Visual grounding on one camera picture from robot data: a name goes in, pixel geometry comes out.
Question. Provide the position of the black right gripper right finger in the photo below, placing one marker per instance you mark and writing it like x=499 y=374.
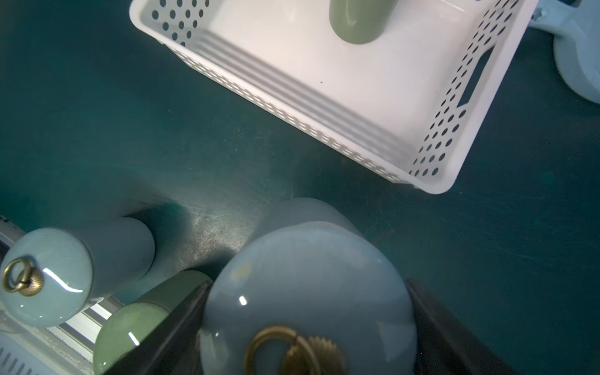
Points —
x=445 y=345

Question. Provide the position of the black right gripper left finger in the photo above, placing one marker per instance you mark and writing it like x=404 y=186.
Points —
x=174 y=346

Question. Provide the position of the green tea canister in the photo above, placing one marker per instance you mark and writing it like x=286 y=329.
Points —
x=360 y=21
x=130 y=325

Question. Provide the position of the blue tea canister front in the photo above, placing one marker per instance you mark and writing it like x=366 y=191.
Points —
x=52 y=274

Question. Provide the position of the grey-blue tea canister back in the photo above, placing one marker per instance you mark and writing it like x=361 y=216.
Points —
x=307 y=268

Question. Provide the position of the white perforated plastic basket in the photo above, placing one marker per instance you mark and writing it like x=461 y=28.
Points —
x=406 y=106

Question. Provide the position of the light blue dustpan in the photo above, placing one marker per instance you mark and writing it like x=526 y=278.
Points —
x=576 y=42

